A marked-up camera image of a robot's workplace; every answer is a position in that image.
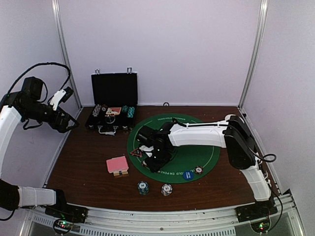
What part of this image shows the aluminium front rail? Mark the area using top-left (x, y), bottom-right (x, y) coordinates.
top-left (18, 193), bottom-right (306, 236)

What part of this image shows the green blue chip stack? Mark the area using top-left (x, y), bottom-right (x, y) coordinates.
top-left (137, 181), bottom-right (149, 195)

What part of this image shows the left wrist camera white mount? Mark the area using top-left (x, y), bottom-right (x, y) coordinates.
top-left (49, 87), bottom-right (73, 111)

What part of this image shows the black orange chip row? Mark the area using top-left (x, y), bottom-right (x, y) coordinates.
top-left (101, 105), bottom-right (107, 112)

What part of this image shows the blue tan chip stack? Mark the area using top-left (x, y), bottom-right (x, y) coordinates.
top-left (161, 183), bottom-right (173, 196)

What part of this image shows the black poker set case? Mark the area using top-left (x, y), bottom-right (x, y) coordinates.
top-left (85, 67), bottom-right (138, 135)

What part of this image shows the blue small blind button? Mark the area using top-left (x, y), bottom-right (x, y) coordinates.
top-left (183, 171), bottom-right (194, 181)

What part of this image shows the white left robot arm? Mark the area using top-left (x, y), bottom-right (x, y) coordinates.
top-left (0, 91), bottom-right (79, 218)

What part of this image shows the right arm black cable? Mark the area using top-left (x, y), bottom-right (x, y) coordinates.
top-left (253, 147), bottom-right (286, 222)

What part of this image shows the gold card deck box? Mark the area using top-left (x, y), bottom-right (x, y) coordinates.
top-left (113, 170), bottom-right (128, 177)

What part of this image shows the dark green chip row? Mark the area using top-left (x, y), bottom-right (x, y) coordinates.
top-left (122, 105), bottom-right (129, 113)

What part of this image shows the clear acrylic dealer button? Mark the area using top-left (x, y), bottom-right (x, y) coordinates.
top-left (105, 115), bottom-right (116, 124)

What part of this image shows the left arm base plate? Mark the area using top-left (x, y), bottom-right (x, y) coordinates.
top-left (45, 205), bottom-right (88, 223)

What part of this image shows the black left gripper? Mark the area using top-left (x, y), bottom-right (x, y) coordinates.
top-left (24, 101), bottom-right (79, 133)

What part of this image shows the teal chip row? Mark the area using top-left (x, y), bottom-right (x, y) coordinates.
top-left (127, 107), bottom-right (136, 118)

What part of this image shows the blue tan chip row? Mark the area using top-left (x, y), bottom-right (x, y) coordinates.
top-left (92, 104), bottom-right (101, 117)

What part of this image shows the red-backed card deck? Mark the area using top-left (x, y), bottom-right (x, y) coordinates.
top-left (106, 155), bottom-right (129, 174)

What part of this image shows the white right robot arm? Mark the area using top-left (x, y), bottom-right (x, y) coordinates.
top-left (136, 115), bottom-right (271, 217)

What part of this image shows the black red triangle all-in button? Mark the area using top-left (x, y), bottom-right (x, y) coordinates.
top-left (130, 148), bottom-right (142, 158)

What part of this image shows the boxed card deck in case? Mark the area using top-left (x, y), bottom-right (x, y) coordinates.
top-left (105, 107), bottom-right (122, 116)

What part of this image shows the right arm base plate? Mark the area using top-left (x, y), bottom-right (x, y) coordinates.
top-left (235, 204), bottom-right (278, 222)

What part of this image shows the green round poker mat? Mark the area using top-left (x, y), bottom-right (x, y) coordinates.
top-left (127, 113), bottom-right (221, 184)

